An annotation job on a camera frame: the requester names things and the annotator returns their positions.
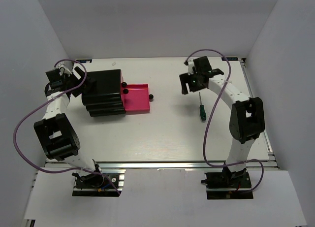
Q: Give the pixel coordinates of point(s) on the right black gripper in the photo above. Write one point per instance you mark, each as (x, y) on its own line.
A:
(185, 79)

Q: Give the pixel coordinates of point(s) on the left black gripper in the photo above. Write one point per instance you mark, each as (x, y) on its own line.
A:
(73, 77)

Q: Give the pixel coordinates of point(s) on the large green screwdriver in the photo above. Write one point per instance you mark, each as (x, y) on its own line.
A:
(202, 111)

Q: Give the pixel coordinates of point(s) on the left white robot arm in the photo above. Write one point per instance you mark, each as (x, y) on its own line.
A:
(54, 131)

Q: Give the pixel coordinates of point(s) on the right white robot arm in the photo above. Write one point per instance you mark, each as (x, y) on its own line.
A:
(246, 121)

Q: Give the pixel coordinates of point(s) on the black drawer cabinet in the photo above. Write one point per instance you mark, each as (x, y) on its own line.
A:
(106, 96)

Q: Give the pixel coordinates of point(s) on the blue label sticker left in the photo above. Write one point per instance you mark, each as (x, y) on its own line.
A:
(84, 61)

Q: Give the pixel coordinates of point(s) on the blue label sticker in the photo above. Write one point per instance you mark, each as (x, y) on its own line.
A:
(84, 61)
(229, 58)

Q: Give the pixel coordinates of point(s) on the blue label sticker right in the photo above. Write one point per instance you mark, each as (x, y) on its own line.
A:
(229, 58)

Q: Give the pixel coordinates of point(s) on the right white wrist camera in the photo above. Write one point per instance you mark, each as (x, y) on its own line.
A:
(191, 67)

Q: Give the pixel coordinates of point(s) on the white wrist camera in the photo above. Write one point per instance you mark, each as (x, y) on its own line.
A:
(65, 64)
(191, 67)

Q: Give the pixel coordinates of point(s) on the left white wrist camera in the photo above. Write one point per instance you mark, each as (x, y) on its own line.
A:
(65, 64)

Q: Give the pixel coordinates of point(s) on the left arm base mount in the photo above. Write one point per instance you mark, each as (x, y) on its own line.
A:
(92, 185)

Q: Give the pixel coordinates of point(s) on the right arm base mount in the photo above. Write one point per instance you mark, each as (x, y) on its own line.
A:
(227, 185)

